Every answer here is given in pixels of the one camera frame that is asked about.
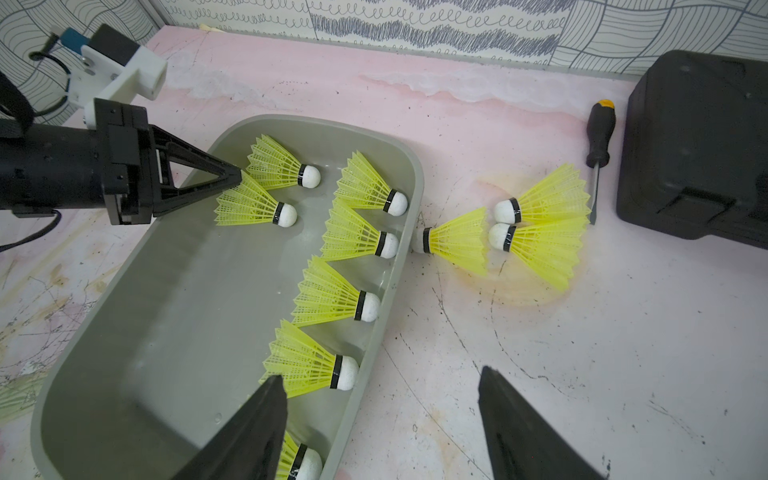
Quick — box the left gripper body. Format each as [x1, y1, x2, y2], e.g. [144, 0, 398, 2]
[1, 99, 156, 225]

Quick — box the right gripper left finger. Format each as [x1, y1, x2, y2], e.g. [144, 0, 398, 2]
[174, 376, 287, 479]

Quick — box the black plastic tool case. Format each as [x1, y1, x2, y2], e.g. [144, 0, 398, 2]
[616, 50, 767, 248]

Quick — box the grey plastic storage box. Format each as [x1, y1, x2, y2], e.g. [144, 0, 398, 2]
[31, 115, 424, 479]

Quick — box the black handled screwdriver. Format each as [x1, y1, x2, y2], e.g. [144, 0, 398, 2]
[586, 99, 616, 225]

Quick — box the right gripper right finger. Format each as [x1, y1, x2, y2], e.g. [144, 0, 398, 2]
[479, 366, 602, 479]

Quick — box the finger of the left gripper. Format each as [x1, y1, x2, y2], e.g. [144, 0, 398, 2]
[151, 125, 242, 186]
[152, 179, 240, 217]

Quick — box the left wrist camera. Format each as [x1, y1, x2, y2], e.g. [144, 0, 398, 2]
[29, 24, 168, 130]

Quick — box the yellow shuttlecock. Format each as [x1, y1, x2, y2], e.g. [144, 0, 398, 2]
[214, 171, 298, 228]
[410, 207, 488, 276]
[292, 256, 381, 327]
[334, 151, 409, 217]
[493, 163, 591, 224]
[488, 216, 589, 292]
[246, 134, 321, 190]
[321, 199, 400, 261]
[259, 319, 359, 398]
[275, 431, 323, 480]

